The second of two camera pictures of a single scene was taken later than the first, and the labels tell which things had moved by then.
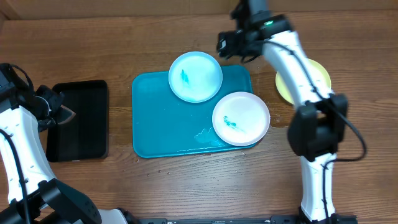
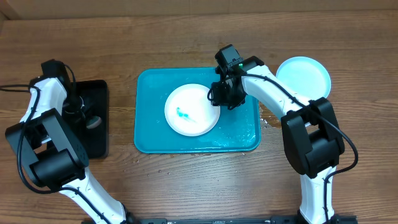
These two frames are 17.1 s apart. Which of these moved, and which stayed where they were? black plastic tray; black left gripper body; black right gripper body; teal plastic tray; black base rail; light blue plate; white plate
Moved: black left gripper body; black right gripper body; light blue plate; white plate
Stayed: black plastic tray; teal plastic tray; black base rail
